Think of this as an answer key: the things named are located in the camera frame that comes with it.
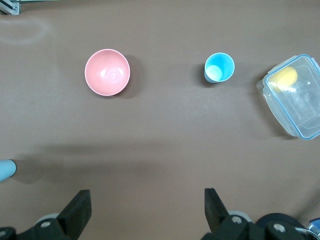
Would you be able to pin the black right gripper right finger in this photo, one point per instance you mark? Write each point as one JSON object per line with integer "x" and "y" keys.
{"x": 220, "y": 222}

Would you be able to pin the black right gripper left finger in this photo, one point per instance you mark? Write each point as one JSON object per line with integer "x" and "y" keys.
{"x": 67, "y": 222}

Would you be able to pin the light blue plastic cup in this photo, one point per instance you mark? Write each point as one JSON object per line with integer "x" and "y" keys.
{"x": 6, "y": 171}
{"x": 222, "y": 61}

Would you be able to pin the brown table cover mat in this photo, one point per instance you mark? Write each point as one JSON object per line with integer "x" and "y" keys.
{"x": 160, "y": 125}

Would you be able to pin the clear container with blue seal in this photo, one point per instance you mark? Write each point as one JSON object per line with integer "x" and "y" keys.
{"x": 300, "y": 107}

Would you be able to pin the pink bowl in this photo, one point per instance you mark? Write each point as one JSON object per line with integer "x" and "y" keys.
{"x": 107, "y": 72}

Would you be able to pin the yellow sponge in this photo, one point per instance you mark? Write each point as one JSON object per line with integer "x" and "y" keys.
{"x": 285, "y": 78}

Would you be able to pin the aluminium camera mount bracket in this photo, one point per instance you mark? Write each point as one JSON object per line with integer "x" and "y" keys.
{"x": 10, "y": 8}

